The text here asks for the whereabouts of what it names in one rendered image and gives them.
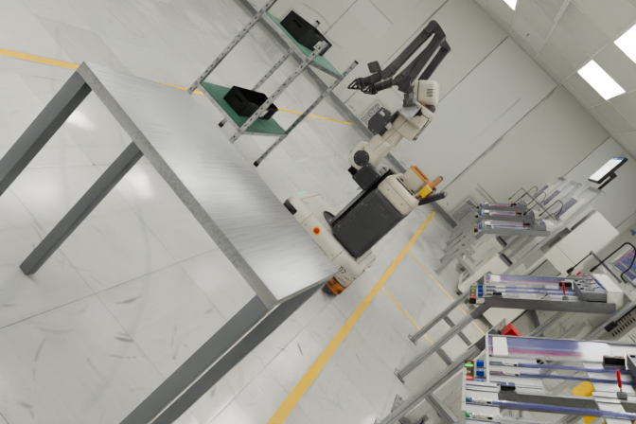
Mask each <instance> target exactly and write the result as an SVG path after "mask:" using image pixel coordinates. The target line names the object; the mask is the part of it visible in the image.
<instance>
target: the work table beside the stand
mask: <svg viewBox="0 0 636 424"><path fill-rule="evenodd" d="M92 90H93V91H94V93H95V94H96V95H97V97H98V98H99V99H100V100H101V102H102V103H103V104H104V105H105V107H106V108H107V109H108V110H109V112H110V113H111V114H112V115H113V117H114V118H115V119H116V121H117V122H118V123H119V124H120V126H121V127H122V128H123V129H124V131H125V132H126V133H127V134H128V135H129V137H130V138H131V139H132V142H131V144H130V145H129V146H128V147H127V148H126V149H124V150H123V151H122V153H121V154H120V155H119V156H118V157H117V158H116V159H115V160H114V161H113V163H112V164H111V165H110V166H109V167H108V168H107V169H106V170H105V171H104V172H103V174H102V175H101V176H100V177H99V178H98V179H97V180H96V181H95V183H94V184H93V185H92V186H91V187H90V188H89V189H88V190H87V191H86V192H85V194H84V195H83V196H82V197H81V198H80V199H79V200H78V201H77V202H76V204H75V205H74V206H73V207H72V208H71V209H70V210H69V211H68V212H67V214H66V215H65V216H64V217H63V218H62V219H61V220H60V221H59V222H58V224H57V225H56V226H55V227H54V228H53V229H52V230H51V231H50V232H49V233H48V235H47V236H46V237H45V238H44V239H43V240H42V241H41V242H40V244H39V245H38V246H37V247H36V248H35V249H34V250H33V251H32V252H31V253H30V255H29V256H28V257H27V258H26V259H25V260H24V261H23V262H22V263H21V265H20V266H19V267H20V269H21V270H22V271H23V273H24V274H25V275H29V274H35V273H36V272H37V271H38V270H39V269H40V268H41V267H42V266H43V265H44V263H45V262H46V261H47V260H48V259H49V258H50V257H51V256H52V255H53V254H54V253H55V251H56V250H57V249H58V248H59V247H60V246H61V245H62V244H63V243H64V242H65V241H66V239H67V238H68V237H69V236H70V235H71V234H72V233H73V232H74V231H75V230H76V229H77V227H78V226H79V225H80V224H81V223H82V222H83V221H84V220H85V219H86V218H87V217H88V215H89V214H90V213H91V212H92V211H93V210H94V209H95V208H96V207H97V206H98V204H99V203H100V202H101V201H102V200H103V199H104V198H105V197H106V196H107V195H108V194H109V192H110V191H111V190H112V189H113V188H114V187H115V186H116V185H117V184H118V183H119V182H120V180H121V179H122V178H123V177H124V176H125V175H126V174H127V173H128V172H129V171H130V170H131V168H132V167H133V166H134V165H135V164H136V163H137V162H138V161H139V160H140V159H141V158H142V156H143V155H145V156H146V157H147V158H148V160H149V161H150V162H151V164H152V165H153V166H154V167H155V169H156V170H157V171H158V172H159V174H160V175H161V176H162V177H163V179H164V180H165V181H166V182H167V184H168V185H169V186H170V188H171V189H172V190H173V191H174V193H175V194H176V195H177V196H178V198H179V199H180V200H181V201H182V202H183V204H184V205H185V206H186V208H187V209H188V210H189V211H190V213H191V214H192V215H193V216H194V218H195V219H196V220H197V221H198V223H199V224H200V225H201V226H202V228H203V229H204V230H205V232H206V233H207V234H208V235H209V237H211V238H212V239H213V241H214V242H215V243H216V244H217V246H218V247H219V248H220V249H221V251H222V252H223V253H224V255H225V256H226V257H227V258H228V260H229V261H230V262H231V263H232V264H233V266H234V267H235V268H236V269H237V271H238V272H239V273H240V275H241V276H242V277H243V278H244V280H245V281H246V282H247V283H248V285H249V286H250V287H251V288H252V290H253V291H254V292H255V293H256V295H255V296H254V297H253V298H252V299H251V300H250V301H249V302H248V303H247V304H246V305H245V306H244V307H242V308H241V309H240V310H239V311H238V312H237V313H236V314H235V315H234V316H233V317H232V318H231V319H230V320H229V321H228V322H226V323H225V324H224V325H223V326H222V327H221V328H220V329H219V330H218V331H217V332H216V333H215V334H214V335H213V336H212V337H210V338H209V339H208V340H207V341H206V342H205V343H204V344H203V345H202V346H201V347H200V348H199V349H198V350H197V351H196V352H194V353H193V354H192V355H191V356H190V357H189V358H188V359H187V360H186V361H185V362H184V363H183V364H182V365H181V366H180V367H178V368H177V369H176V370H175V371H174V372H173V373H172V374H171V375H170V376H169V377H168V378H167V379H166V380H165V381H164V382H162V383H161V384H160V385H159V386H158V387H157V388H156V389H155V390H154V391H153V392H152V393H151V394H150V395H149V396H148V397H146V398H145V399H144V400H143V401H142V402H141V403H140V404H139V405H138V406H137V407H136V408H135V409H134V410H133V411H132V412H131V413H129V414H128V415H127V416H126V417H125V418H124V419H123V420H122V421H121V422H120V423H119V424H149V423H150V422H151V421H152V420H153V419H154V418H155V417H156V416H157V415H159V414H160V413H161V412H162V411H163V410H164V409H165V408H166V407H167V406H168V405H169V404H170V403H171V402H172V401H173V400H174V399H175V398H177V397H178V396H179V395H180V394H181V393H183V391H184V390H185V389H186V388H187V387H188V386H189V385H190V384H191V383H192V382H193V381H194V380H196V379H197V378H198V377H199V376H200V375H201V374H202V373H203V372H204V371H205V370H206V369H208V368H209V367H210V366H211V365H212V364H213V363H214V362H215V361H216V360H217V359H218V358H220V357H221V356H222V355H223V354H224V353H225V352H226V351H227V350H228V349H229V348H230V347H231V346H233V345H234V344H235V343H236V342H237V341H238V340H239V339H240V338H241V337H242V336H243V335H245V334H246V333H247V332H248V331H249V330H250V329H251V328H252V327H253V326H254V325H255V324H256V323H258V322H259V321H260V320H261V319H262V318H263V317H264V316H265V315H266V314H267V313H268V312H269V311H271V310H272V309H273V308H274V306H276V305H278V304H280V303H281V304H280V305H279V306H278V307H276V308H275V309H274V310H273V311H272V312H271V313H270V314H269V315H268V316H267V317H266V318H264V319H263V320H262V321H261V322H260V323H259V324H258V325H257V326H256V327H255V328H254V329H252V330H251V331H250V332H249V333H248V334H247V335H246V336H245V337H244V338H243V339H242V340H241V341H239V342H238V343H237V344H236V345H235V346H234V347H233V348H232V349H231V350H230V351H229V352H227V353H226V354H225V355H224V356H223V357H222V358H221V359H220V360H219V361H218V362H217V363H215V364H214V365H213V366H212V367H211V368H210V369H209V370H208V371H207V372H206V373H205V374H204V375H202V376H201V377H200V378H199V379H198V380H197V381H196V382H195V383H194V384H193V385H192V386H190V387H189V388H188V389H187V390H186V391H185V392H184V393H183V394H182V395H181V396H180V397H178V398H177V399H176V400H175V401H174V402H173V403H172V404H171V405H170V406H169V407H168V408H167V409H166V410H165V411H164V412H163V413H161V414H160V415H159V416H158V417H157V418H156V419H155V420H153V421H152V422H151V424H172V423H173V422H174V421H175V420H177V419H178V418H179V417H180V416H181V415H182V414H183V413H184V412H185V411H187V410H188V409H189V408H190V407H191V406H192V405H193V404H194V403H195V402H196V401H197V400H199V399H200V398H201V397H202V396H203V395H204V394H205V393H206V392H207V391H209V390H210V389H211V388H212V387H213V386H214V385H215V384H216V383H217V382H218V381H220V380H221V379H222V378H223V377H224V376H225V375H226V374H227V373H228V372H230V371H231V370H232V369H233V368H234V367H235V366H236V365H237V364H238V363H239V362H241V361H242V360H243V359H244V358H245V357H246V356H247V355H248V354H249V353H250V352H252V351H253V350H254V349H255V348H256V347H257V346H258V345H259V344H260V343H262V342H263V341H264V340H265V339H266V338H267V337H268V336H269V335H270V334H271V333H272V332H274V331H275V330H276V329H277V328H278V327H279V326H280V325H281V324H282V323H284V322H285V321H286V320H287V319H288V318H289V317H290V316H291V315H292V314H293V313H295V312H296V311H297V310H298V309H299V308H300V307H301V306H302V305H303V304H305V303H306V302H307V301H308V300H309V299H310V298H311V297H312V296H313V295H314V294H315V293H317V292H318V291H319V290H320V289H321V288H322V287H323V286H324V285H325V284H326V283H327V282H328V281H329V280H330V279H331V278H332V277H333V276H334V275H335V274H337V273H338V272H339V269H338V268H337V267H336V266H335V265H334V263H333V262H332V261H331V260H330V259H329V258H328V256H327V255H326V254H325V253H324V252H323V250H322V249H321V248H320V247H319V246H318V244H317V243H316V242H315V241H314V240H313V239H312V237H311V236H310V235H309V234H308V233H307V231H306V230H305V229H304V228H303V227H302V225H301V224H300V223H299V222H298V221H297V220H296V218H295V217H294V216H293V215H292V214H291V212H290V211H289V210H288V209H287V208H286V206H285V205H284V204H283V203H282V202H280V200H279V199H278V198H277V197H276V196H275V195H274V193H273V192H272V191H271V190H270V188H269V187H268V186H267V185H266V184H265V183H264V181H263V180H262V179H261V178H260V177H259V176H258V174H257V173H256V172H255V171H254V169H253V168H252V167H251V166H250V165H249V164H248V162H247V161H246V160H245V159H244V158H243V157H242V155H241V154H240V153H239V152H238V150H237V149H236V148H235V147H234V146H233V145H232V143H231V142H230V141H229V140H228V139H227V138H226V136H225V135H224V134H223V133H222V132H221V130H220V129H219V128H218V127H217V126H216V124H215V123H214V122H213V121H212V120H211V119H210V117H209V116H208V115H207V114H206V113H205V111H204V110H203V109H202V108H201V107H200V105H199V104H198V103H197V102H196V101H195V100H194V98H193V97H192V96H191V95H190V94H189V92H188V91H186V90H183V89H179V88H176V87H172V86H169V85H165V84H163V83H159V82H156V81H153V80H149V79H143V78H140V77H137V76H134V75H131V74H127V73H124V72H120V71H117V70H114V69H111V68H108V67H104V66H101V65H97V64H94V63H90V62H86V61H84V62H83V63H82V64H81V65H80V66H79V67H78V69H77V70H76V71H75V72H74V73H73V75H72V76H71V77H70V78H69V79H68V81H67V82H66V83H65V84H64V85H63V86H62V88H61V89H60V90H59V91H58V93H57V94H56V95H55V96H54V97H53V98H52V99H51V100H50V101H49V102H48V103H47V105H46V106H45V107H44V108H43V110H42V111H41V112H40V113H39V114H38V115H37V117H36V118H35V119H34V120H33V121H32V123H31V124H30V125H29V126H28V127H27V129H26V130H25V131H24V132H23V133H22V135H21V136H20V137H19V138H18V139H17V141H16V142H15V143H14V144H13V145H12V147H11V148H10V149H9V150H8V151H7V153H6V154H5V155H4V156H3V157H2V159H1V160H0V197H1V196H2V195H3V194H4V192H5V191H6V190H7V189H8V188H9V186H10V185H11V184H12V183H13V182H14V181H15V179H16V178H17V177H18V176H19V175H20V174H21V172H22V171H23V170H24V169H25V168H26V167H27V165H28V164H29V163H30V162H31V161H32V159H33V158H34V157H35V156H36V155H37V154H38V153H39V151H40V150H41V149H42V148H43V147H44V145H45V144H46V143H47V142H48V141H49V140H50V138H51V137H52V136H53V135H54V134H55V133H56V131H57V130H58V129H59V128H60V127H61V126H62V124H63V123H64V122H65V121H66V120H67V119H68V117H69V116H70V115H71V114H73V113H74V111H75V110H76V109H77V108H78V107H79V106H80V104H81V103H82V102H83V101H84V100H85V98H86V97H87V96H88V95H89V94H90V93H91V91H92Z"/></svg>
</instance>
